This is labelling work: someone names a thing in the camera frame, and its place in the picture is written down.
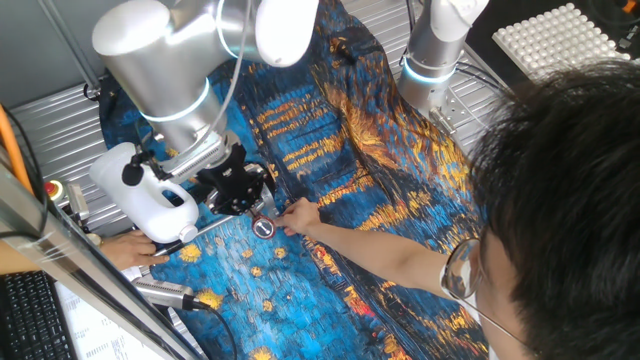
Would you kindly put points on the rimless eyeglasses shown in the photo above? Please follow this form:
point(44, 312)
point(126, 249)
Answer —
point(460, 272)

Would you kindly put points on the black table mat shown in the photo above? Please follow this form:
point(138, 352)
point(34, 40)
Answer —
point(500, 15)

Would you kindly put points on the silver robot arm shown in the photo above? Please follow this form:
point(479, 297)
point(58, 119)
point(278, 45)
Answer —
point(165, 65)

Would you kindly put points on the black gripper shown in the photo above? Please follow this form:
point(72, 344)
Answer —
point(227, 175)

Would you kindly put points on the silver camera with black plug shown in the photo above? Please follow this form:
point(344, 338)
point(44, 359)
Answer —
point(160, 292)

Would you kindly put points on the bare forearm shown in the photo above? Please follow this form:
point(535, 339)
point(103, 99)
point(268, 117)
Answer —
point(380, 255)

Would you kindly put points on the black foam ball on stalk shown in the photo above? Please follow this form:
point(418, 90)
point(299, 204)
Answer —
point(132, 173)

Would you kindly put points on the person bare hand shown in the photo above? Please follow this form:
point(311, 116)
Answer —
point(300, 216)
point(127, 249)

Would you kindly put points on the grey wrist camera mount plate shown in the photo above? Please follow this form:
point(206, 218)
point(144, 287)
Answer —
point(197, 160)

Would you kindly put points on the printed white paper sheet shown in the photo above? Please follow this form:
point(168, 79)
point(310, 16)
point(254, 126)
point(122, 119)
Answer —
point(100, 335)

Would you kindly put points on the starry night painted tablecloth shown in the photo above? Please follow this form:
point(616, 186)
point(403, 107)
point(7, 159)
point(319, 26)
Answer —
point(325, 125)

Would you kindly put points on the orange tube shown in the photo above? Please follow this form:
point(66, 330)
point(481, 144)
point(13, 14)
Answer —
point(12, 150)

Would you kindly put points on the silver threaded rod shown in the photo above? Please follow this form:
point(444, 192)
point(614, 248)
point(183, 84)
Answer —
point(210, 227)

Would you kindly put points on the black keyboard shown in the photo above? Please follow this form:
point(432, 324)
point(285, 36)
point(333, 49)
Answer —
point(30, 320)

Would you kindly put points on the orange black tool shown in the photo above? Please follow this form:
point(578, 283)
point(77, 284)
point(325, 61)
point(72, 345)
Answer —
point(631, 5)

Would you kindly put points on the thin aluminium profile post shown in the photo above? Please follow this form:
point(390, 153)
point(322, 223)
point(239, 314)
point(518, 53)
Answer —
point(65, 40)

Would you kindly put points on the white studded building baseplate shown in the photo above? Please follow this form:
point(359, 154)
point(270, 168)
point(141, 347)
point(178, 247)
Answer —
point(550, 40)

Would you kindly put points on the silver ratchet clamp head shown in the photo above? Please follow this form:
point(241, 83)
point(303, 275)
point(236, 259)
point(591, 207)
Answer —
point(272, 197)

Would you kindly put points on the white plastic jug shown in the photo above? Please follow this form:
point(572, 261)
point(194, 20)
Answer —
point(150, 215)

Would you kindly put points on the ribbed silver camera box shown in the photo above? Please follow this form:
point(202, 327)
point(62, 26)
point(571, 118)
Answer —
point(77, 200)

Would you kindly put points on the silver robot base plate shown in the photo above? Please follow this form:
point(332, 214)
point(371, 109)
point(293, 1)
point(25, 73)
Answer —
point(452, 107)

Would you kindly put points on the red emergency stop button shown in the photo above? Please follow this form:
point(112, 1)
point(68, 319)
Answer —
point(52, 189)

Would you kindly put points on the person head black hair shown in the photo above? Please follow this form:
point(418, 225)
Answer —
point(565, 200)

